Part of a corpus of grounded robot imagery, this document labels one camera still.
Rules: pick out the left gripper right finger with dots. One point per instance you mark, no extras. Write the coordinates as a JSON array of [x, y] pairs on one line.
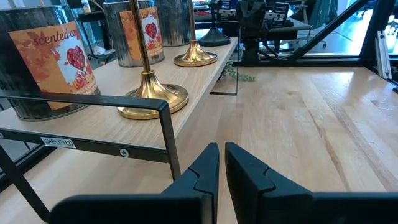
[[264, 199]]

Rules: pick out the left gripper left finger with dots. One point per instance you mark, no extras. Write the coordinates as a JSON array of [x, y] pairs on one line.
[[186, 205]]

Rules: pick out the short gold candlestick holder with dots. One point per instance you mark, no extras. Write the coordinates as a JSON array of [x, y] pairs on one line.
[[152, 88]]

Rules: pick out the tall gold candlestick holder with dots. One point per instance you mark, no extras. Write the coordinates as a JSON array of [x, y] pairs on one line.
[[195, 54]]

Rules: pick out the silver candle tin orange label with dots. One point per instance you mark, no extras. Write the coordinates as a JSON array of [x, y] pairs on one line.
[[46, 56], [155, 40]]

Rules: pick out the black candlestick holder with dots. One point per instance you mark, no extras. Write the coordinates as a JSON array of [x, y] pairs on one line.
[[214, 39]]

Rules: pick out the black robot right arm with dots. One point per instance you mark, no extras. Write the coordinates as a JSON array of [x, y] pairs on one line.
[[252, 18]]

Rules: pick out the green artificial succulent plant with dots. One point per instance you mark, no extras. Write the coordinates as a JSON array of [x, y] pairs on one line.
[[241, 75]]

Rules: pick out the white shelf label sticker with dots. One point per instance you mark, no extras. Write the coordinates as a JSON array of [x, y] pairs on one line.
[[58, 142]]

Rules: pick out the silver aluminium extrusion piece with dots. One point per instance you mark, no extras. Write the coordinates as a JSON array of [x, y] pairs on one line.
[[383, 53]]

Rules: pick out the wooden shelf black metal frame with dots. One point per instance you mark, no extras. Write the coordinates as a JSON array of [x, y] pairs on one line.
[[109, 124]]

